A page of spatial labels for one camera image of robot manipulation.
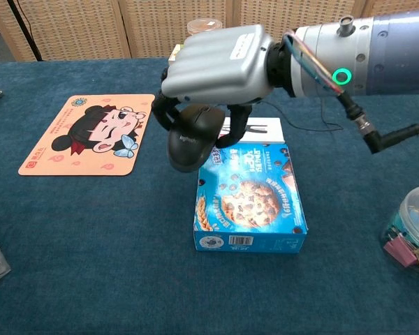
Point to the wicker folding screen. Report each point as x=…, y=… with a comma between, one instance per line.
x=73, y=28

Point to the blue cookie box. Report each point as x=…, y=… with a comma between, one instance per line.
x=251, y=209

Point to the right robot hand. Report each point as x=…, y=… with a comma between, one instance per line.
x=216, y=66

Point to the black computer mouse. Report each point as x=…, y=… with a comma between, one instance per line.
x=192, y=146

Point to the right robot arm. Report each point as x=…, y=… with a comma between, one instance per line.
x=387, y=52

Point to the white nut snack box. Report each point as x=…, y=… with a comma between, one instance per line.
x=174, y=56

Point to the clear jar of binder clips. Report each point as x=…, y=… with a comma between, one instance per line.
x=413, y=223

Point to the cartoon girl mouse pad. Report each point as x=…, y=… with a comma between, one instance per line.
x=90, y=139

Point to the clear plastic snack jar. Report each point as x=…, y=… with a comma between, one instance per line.
x=204, y=23

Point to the blue felt table cloth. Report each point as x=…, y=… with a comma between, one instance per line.
x=90, y=227

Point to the white box with stapler print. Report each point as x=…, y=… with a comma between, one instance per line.
x=269, y=134

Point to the black tripod stand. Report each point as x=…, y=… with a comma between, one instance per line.
x=23, y=28

